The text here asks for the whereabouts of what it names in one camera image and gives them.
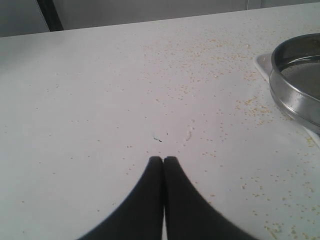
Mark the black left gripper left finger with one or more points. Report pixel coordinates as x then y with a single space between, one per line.
140 216

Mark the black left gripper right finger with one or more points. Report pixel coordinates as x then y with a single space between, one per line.
188 216

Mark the round steel mesh sieve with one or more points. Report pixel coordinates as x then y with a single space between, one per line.
294 80

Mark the white square plastic tray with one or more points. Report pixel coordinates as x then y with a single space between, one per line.
263 64

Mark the white cabinet with doors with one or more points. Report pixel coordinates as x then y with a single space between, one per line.
21 17

